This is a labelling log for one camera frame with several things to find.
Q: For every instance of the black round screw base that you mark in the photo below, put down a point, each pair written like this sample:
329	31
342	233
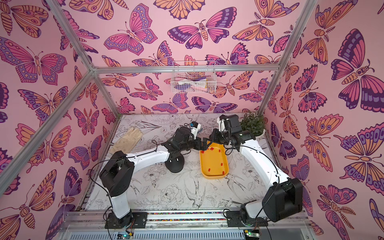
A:
175	165

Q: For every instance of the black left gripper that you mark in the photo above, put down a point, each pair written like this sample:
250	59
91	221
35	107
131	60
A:
197	141

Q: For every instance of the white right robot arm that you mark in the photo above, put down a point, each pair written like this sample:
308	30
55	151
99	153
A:
284	196

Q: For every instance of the potted green plant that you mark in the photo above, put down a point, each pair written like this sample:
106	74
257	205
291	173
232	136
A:
253	123

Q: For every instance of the cream fabric glove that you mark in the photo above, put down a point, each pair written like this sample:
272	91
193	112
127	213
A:
127	142

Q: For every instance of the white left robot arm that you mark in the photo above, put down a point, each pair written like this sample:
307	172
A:
116	176

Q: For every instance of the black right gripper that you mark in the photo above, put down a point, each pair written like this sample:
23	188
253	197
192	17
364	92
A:
214	137

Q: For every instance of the yellow plastic tray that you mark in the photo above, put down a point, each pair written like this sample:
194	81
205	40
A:
214	163

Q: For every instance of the white wire basket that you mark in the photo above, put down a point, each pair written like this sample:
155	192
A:
194	77

